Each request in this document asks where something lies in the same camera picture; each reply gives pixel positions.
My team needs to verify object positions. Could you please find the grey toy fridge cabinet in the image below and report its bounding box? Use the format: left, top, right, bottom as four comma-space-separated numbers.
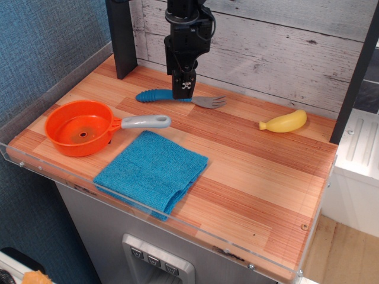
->
57, 184, 274, 283

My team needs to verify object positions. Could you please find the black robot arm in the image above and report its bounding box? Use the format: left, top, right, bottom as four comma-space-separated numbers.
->
164, 1, 216, 100

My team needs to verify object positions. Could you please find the dark grey left post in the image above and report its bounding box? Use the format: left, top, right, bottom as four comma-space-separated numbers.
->
105, 0, 137, 79

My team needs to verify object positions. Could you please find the silver dispenser button panel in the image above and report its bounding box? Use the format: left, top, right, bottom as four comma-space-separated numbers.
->
122, 234, 195, 283

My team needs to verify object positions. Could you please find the blue folded cloth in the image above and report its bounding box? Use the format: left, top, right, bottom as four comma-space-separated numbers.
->
93, 131, 208, 221

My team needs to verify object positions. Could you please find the white ribbed appliance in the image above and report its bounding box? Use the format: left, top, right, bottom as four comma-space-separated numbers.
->
321, 109, 378, 237

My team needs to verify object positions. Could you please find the black orange object corner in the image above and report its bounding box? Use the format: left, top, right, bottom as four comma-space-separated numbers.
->
1, 247, 53, 283

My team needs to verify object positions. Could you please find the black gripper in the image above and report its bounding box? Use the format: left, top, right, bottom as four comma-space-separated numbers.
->
164, 22, 211, 99

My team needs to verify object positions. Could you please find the clear acrylic guard rail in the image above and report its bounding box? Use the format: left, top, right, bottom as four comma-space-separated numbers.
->
7, 49, 337, 283

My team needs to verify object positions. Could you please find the yellow toy banana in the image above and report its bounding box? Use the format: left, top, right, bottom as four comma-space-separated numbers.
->
259, 109, 307, 133

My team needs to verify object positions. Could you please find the blue handled metal fork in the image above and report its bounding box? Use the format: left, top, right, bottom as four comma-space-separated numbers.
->
136, 89, 227, 109

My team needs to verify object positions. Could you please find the dark grey post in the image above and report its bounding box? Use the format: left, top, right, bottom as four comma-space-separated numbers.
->
105, 0, 137, 79
329, 1, 378, 145

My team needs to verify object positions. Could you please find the orange toy pan grey handle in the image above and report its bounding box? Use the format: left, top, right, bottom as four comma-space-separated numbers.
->
44, 100, 171, 157

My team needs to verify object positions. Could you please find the dark grey right post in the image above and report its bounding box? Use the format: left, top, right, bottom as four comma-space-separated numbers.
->
329, 1, 378, 145

